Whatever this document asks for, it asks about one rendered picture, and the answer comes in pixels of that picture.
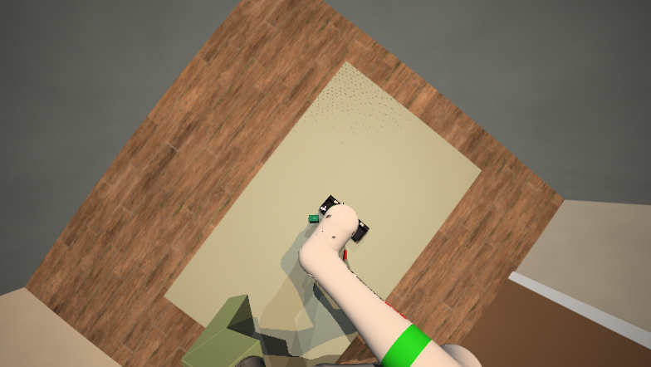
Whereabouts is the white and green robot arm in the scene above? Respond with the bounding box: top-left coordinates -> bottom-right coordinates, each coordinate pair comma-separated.
298,202 -> 482,367

